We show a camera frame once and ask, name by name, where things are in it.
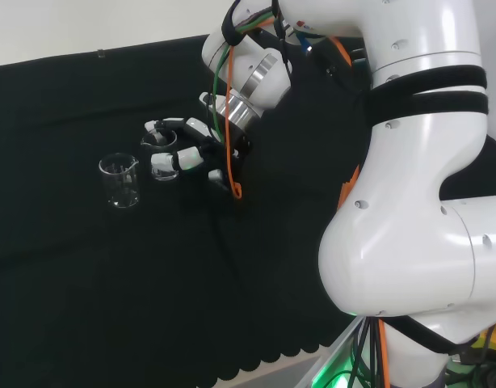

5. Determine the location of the black bench cloth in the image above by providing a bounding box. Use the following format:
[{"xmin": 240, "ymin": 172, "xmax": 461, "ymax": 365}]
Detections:
[{"xmin": 0, "ymin": 33, "xmax": 496, "ymax": 383}]

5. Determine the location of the clear base plate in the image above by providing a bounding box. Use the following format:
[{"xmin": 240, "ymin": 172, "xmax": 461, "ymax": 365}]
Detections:
[{"xmin": 299, "ymin": 317, "xmax": 368, "ymax": 388}]

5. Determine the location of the clear glass beaker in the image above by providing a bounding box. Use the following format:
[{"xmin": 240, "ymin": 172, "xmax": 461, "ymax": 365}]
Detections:
[
  {"xmin": 98, "ymin": 152, "xmax": 141, "ymax": 209},
  {"xmin": 140, "ymin": 129, "xmax": 181, "ymax": 182}
]

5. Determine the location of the yellow stop button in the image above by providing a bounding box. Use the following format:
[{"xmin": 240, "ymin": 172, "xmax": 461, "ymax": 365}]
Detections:
[{"xmin": 469, "ymin": 318, "xmax": 496, "ymax": 364}]

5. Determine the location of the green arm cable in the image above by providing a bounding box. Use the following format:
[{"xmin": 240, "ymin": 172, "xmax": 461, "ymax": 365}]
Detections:
[{"xmin": 212, "ymin": 15, "xmax": 282, "ymax": 146}]

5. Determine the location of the black arm strap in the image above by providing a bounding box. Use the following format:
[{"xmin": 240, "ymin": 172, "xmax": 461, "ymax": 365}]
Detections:
[
  {"xmin": 355, "ymin": 64, "xmax": 490, "ymax": 130},
  {"xmin": 377, "ymin": 314, "xmax": 482, "ymax": 357},
  {"xmin": 220, "ymin": 0, "xmax": 245, "ymax": 47}
]

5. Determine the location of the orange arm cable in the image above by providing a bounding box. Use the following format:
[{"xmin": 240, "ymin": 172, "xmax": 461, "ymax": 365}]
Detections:
[{"xmin": 225, "ymin": 10, "xmax": 361, "ymax": 212}]

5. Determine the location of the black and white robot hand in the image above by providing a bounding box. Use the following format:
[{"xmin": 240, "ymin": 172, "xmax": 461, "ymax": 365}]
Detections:
[{"xmin": 142, "ymin": 116, "xmax": 253, "ymax": 193}]

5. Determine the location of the black base cable bundle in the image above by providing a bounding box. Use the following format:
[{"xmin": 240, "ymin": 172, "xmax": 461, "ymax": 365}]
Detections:
[{"xmin": 347, "ymin": 316, "xmax": 383, "ymax": 388}]

